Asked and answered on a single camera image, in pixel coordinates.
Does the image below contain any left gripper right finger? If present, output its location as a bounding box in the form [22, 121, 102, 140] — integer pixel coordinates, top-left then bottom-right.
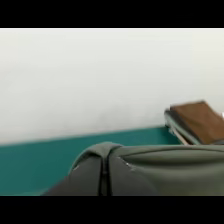
[107, 155, 160, 197]

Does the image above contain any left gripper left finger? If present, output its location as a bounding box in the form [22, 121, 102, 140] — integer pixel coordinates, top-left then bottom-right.
[42, 155, 102, 197]

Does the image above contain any grey-green garment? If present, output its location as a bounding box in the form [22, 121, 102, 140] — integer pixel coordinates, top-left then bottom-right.
[69, 141, 224, 197]

